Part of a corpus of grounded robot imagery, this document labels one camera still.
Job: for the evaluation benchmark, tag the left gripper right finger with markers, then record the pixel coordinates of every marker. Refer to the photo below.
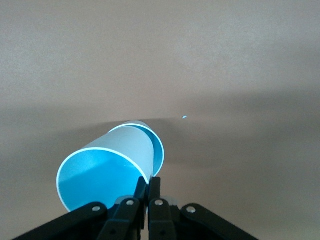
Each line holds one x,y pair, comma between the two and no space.
162,220

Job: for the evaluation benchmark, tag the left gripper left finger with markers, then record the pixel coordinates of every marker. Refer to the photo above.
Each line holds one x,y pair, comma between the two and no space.
125,220

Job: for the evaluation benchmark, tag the light blue plastic cup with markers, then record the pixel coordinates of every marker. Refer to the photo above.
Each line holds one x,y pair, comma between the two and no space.
105,180
157,150

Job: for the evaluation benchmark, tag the brown table cover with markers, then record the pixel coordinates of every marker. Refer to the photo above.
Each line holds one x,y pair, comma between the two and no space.
225,75

